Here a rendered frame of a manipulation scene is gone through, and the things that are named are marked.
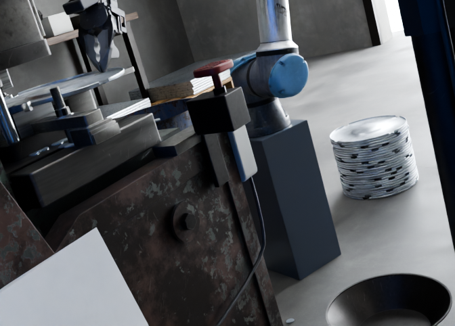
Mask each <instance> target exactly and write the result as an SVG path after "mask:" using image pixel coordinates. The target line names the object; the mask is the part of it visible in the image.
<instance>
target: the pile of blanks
mask: <svg viewBox="0 0 455 326"><path fill-rule="evenodd" d="M330 142H331V143H332V149H333V153H334V157H335V160H336V163H337V168H338V172H339V176H340V181H341V185H342V187H343V193H344V194H345V195H346V196H347V197H350V198H352V199H357V200H365V199H367V200H373V199H379V198H383V197H389V196H392V195H395V194H398V193H401V192H403V191H405V190H407V189H409V188H411V187H412V186H414V185H415V184H416V183H417V181H418V171H417V168H416V161H415V157H414V151H413V149H412V142H411V138H410V134H409V126H408V124H407V123H406V125H405V126H404V127H403V128H402V129H400V130H398V131H396V132H394V133H391V134H390V135H387V136H384V137H381V138H378V139H373V140H370V141H364V142H359V143H337V142H334V141H331V139H330Z"/></svg>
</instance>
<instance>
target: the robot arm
mask: <svg viewBox="0 0 455 326"><path fill-rule="evenodd" d="M256 2H257V15H258V23H259V36H260V43H261V44H260V46H259V47H258V49H257V50H256V53H252V54H250V55H247V56H244V57H242V58H239V59H237V60H234V61H233V64H234V66H233V67H232V68H230V76H231V77H232V81H233V84H234V88H235V87H242V92H243V94H244V98H245V102H246V106H247V109H248V113H249V116H250V119H251V121H250V122H248V123H247V124H245V127H246V131H247V134H248V137H249V138H255V137H262V136H266V135H270V134H272V133H276V132H278V131H281V130H282V129H285V128H286V127H288V126H289V125H290V118H289V116H288V114H287V113H286V111H285V109H284V108H283V107H282V104H281V103H280V102H279V100H278V98H287V97H293V96H295V95H297V94H299V93H300V92H301V91H302V90H303V88H304V87H305V85H306V83H307V80H308V76H309V69H308V65H307V62H306V61H305V60H304V59H303V57H301V56H300V55H299V51H298V46H297V45H296V44H294V43H293V41H292V38H291V30H290V16H289V8H288V0H256ZM63 8H64V11H65V13H66V15H70V14H79V16H80V20H79V23H80V24H78V27H79V31H78V35H79V41H80V43H81V45H82V47H83V49H84V51H85V53H86V54H87V56H88V57H89V59H90V60H91V63H92V64H93V65H94V66H95V68H96V69H97V70H98V71H99V72H101V73H102V72H105V71H106V69H107V67H108V65H109V63H110V59H116V58H118V57H119V52H118V49H117V48H116V47H115V46H114V43H113V38H114V37H115V36H119V35H121V34H122V32H124V33H127V29H126V23H125V12H124V11H122V10H120V9H119V8H117V2H116V0H69V1H68V2H67V3H65V4H63ZM121 17H123V22H124V27H122V24H121ZM99 44H100V46H99Z"/></svg>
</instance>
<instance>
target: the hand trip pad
mask: <svg viewBox="0 0 455 326"><path fill-rule="evenodd" d="M233 66H234V64H233V61H232V60H229V59H228V60H221V61H217V62H211V63H210V64H207V65H205V66H203V67H200V68H198V69H196V70H194V71H193V74H194V78H204V77H208V76H211V78H212V80H213V84H214V88H215V89H218V88H220V87H222V86H223V85H222V81H221V77H220V75H219V74H220V73H222V72H224V71H226V70H228V69H230V68H232V67H233Z"/></svg>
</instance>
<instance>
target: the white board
mask: <svg viewBox="0 0 455 326"><path fill-rule="evenodd" d="M0 326H149V325H148V324H147V322H146V320H145V318H144V316H143V314H142V312H141V310H140V309H139V306H138V305H137V302H136V301H135V299H134V297H133V295H132V293H131V291H130V290H129V288H128V286H127V284H126V282H125V280H124V279H123V276H122V275H121V272H120V271H119V269H118V267H117V265H116V263H115V261H114V259H113V257H112V256H111V254H110V252H109V250H108V248H107V247H106V244H105V243H104V240H103V239H102V236H101V235H100V233H99V231H98V229H97V227H96V228H94V229H93V230H91V231H90V232H88V233H86V234H85V235H84V236H82V237H80V238H79V239H77V240H76V241H74V242H72V243H71V244H70V245H68V246H66V247H65V248H63V249H62V250H60V251H59V252H57V253H55V254H54V255H53V256H51V257H49V258H48V259H47V260H44V261H43V262H42V263H40V264H38V265H37V266H36V267H34V268H32V269H31V270H29V271H28V272H26V273H24V274H23V275H21V276H20V277H18V278H17V279H15V280H14V281H12V282H11V283H9V284H7V285H6V286H5V287H3V288H1V289H0Z"/></svg>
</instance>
